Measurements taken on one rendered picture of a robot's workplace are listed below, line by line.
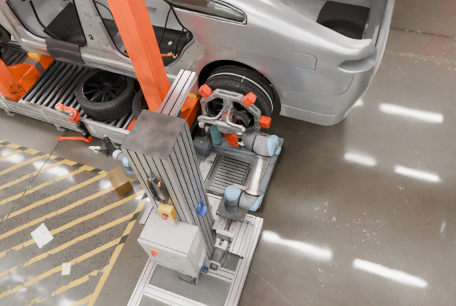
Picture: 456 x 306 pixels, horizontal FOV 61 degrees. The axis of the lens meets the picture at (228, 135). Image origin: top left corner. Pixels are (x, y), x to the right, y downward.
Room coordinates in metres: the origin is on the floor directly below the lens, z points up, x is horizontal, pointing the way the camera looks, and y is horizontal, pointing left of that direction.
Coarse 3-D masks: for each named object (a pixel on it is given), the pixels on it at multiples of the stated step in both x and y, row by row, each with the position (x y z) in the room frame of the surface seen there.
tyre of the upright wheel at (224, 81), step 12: (216, 72) 2.38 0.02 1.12; (228, 72) 2.31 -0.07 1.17; (240, 72) 2.28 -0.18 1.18; (252, 72) 2.29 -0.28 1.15; (216, 84) 2.22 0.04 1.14; (228, 84) 2.17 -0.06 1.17; (240, 84) 2.16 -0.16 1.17; (252, 84) 2.17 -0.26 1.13; (264, 84) 2.20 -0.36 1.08; (264, 96) 2.10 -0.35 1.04; (264, 108) 2.03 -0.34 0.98
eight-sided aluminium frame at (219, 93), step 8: (216, 96) 2.13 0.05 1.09; (224, 96) 2.10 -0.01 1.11; (232, 96) 2.08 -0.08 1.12; (240, 96) 2.07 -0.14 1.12; (208, 112) 2.23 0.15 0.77; (256, 112) 1.99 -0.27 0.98; (216, 120) 2.20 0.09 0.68; (256, 120) 1.97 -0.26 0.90; (248, 128) 2.05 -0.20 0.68; (256, 128) 1.97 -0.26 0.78
